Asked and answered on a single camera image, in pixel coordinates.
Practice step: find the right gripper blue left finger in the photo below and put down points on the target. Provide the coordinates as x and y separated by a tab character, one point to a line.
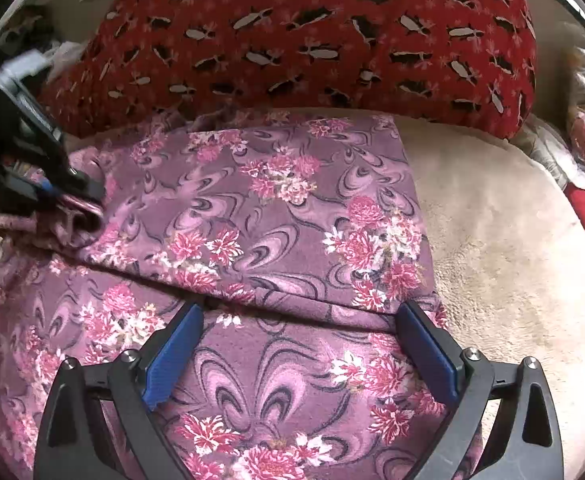
74	440

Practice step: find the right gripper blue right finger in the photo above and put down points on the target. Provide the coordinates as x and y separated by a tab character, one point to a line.
524	442

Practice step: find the red patterned pillow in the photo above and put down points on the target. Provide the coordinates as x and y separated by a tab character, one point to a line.
461	62

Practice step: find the purple floral garment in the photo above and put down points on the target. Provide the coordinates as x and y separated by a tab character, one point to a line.
302	235

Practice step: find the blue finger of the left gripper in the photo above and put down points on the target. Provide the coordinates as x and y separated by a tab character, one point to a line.
22	197
80	182

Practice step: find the beige fleece blanket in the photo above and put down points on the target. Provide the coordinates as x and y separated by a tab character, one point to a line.
509	266

